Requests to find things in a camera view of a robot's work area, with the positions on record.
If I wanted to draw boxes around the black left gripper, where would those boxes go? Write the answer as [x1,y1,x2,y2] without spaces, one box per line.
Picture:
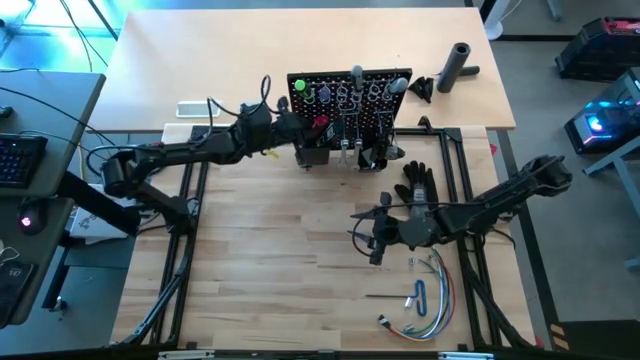
[271,110,320,149]

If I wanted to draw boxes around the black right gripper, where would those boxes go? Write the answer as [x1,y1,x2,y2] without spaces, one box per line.
[348,198,405,251]

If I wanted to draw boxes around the black spirit level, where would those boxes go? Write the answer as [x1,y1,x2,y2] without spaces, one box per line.
[322,120,345,149]

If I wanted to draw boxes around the green black screwdriver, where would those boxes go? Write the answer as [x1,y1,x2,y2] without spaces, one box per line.
[293,78,314,104]

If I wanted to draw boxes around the grey handled screwdriver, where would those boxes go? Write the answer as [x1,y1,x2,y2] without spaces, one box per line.
[385,77,410,101]
[349,64,365,104]

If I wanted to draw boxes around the tall black pegboard bin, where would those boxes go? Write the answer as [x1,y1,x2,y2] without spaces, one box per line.
[298,124,332,167]

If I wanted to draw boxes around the small black pegboard bin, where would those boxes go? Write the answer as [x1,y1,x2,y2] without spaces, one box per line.
[357,134,389,172]

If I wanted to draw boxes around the black metal pegboard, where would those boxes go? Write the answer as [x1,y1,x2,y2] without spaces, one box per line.
[287,67,414,151]

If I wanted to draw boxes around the black grey work glove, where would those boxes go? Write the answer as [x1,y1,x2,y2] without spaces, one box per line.
[393,159,441,214]

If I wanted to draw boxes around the light wood desk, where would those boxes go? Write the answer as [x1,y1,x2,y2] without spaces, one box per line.
[89,7,518,133]

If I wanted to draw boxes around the black plastic clips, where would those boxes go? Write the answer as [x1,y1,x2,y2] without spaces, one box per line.
[409,75,436,105]

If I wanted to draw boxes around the grey cylinder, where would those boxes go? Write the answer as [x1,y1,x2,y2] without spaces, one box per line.
[436,41,473,95]

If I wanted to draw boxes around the white stand base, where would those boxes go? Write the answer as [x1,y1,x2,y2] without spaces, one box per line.
[479,0,508,42]

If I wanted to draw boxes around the black slanted beam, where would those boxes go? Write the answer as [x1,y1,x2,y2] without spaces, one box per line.
[56,171,143,238]

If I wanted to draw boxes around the white cardboard box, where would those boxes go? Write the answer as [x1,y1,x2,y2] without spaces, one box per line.
[68,183,148,245]

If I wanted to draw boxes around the grey side desk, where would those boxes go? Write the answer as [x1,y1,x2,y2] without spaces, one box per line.
[0,69,108,329]

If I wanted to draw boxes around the black RGB computer tower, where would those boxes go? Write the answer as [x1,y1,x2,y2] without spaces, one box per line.
[563,67,640,156]

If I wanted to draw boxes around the black red equipment case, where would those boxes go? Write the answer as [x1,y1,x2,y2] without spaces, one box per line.
[554,16,640,83]

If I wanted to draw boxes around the black keyboard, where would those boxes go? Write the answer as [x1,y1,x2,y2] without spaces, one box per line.
[0,133,50,190]

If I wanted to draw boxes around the black computer mouse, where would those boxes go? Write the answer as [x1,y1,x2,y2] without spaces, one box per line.
[18,198,48,236]

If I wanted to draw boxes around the black handheld device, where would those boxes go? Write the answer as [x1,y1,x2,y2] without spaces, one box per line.
[0,259,38,329]

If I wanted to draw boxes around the wire pegboard hook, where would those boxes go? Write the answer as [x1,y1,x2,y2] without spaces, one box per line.
[377,110,399,149]
[339,98,365,146]

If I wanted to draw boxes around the wire screwdriver holder rack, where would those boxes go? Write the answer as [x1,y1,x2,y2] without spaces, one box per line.
[313,74,409,104]

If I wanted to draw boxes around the coloured cable bundle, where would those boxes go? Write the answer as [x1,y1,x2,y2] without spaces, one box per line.
[378,247,458,344]

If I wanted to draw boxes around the black aluminium table frame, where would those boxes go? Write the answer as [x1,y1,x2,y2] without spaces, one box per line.
[110,113,539,352]

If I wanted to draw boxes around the silver metal bracket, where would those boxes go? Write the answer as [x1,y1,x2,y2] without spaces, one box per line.
[438,351,495,360]
[158,349,218,360]

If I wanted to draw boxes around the grey metal desk frame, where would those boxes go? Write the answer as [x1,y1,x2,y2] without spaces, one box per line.
[582,134,640,273]

